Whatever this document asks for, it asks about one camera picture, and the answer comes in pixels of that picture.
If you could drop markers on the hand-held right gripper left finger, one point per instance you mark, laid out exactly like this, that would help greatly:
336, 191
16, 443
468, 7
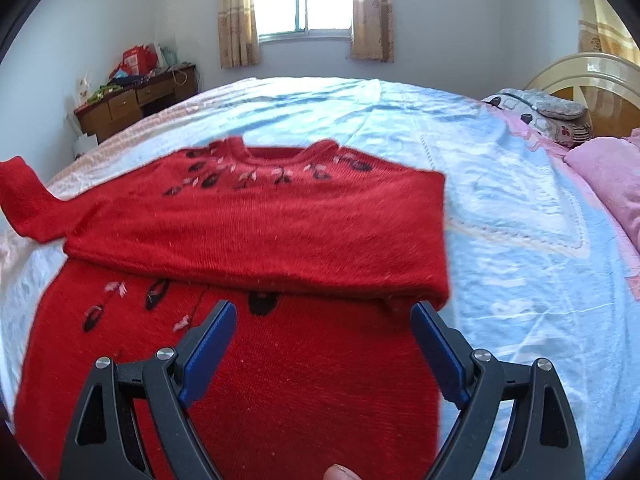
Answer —
212, 345

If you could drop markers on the blue printed bed sheet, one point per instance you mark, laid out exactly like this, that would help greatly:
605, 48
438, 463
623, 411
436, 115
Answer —
500, 260

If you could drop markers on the beige patterned curtain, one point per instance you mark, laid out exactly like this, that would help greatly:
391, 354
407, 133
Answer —
372, 10
237, 15

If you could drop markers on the yellow floral curtain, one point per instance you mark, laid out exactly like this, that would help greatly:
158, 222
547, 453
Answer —
602, 35

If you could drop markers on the white paper bag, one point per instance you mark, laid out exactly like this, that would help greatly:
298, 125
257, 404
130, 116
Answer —
84, 146

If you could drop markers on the green packet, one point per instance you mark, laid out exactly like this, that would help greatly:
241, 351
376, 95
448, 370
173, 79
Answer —
102, 92

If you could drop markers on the red knitted sweater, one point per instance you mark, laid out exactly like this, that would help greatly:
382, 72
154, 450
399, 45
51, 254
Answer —
250, 220

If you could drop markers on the grey floral pillow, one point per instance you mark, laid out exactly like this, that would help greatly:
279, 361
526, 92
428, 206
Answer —
560, 104

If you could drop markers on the pale green box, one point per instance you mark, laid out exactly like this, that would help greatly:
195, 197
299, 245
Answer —
167, 55

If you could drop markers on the pink blanket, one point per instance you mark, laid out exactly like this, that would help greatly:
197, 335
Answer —
610, 175

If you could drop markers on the red gift bag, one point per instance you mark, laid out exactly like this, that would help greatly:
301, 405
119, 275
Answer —
136, 61

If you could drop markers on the person's right hand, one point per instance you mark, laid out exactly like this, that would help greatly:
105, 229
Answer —
342, 474

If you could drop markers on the white cartoon pillow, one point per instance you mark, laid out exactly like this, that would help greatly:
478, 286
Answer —
520, 112

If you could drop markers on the brown wooden desk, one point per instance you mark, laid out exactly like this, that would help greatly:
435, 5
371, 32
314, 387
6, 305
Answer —
125, 107

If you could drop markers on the cream wooden headboard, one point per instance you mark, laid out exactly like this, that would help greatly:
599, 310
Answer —
600, 77

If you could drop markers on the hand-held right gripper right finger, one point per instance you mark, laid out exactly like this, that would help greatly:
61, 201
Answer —
440, 355

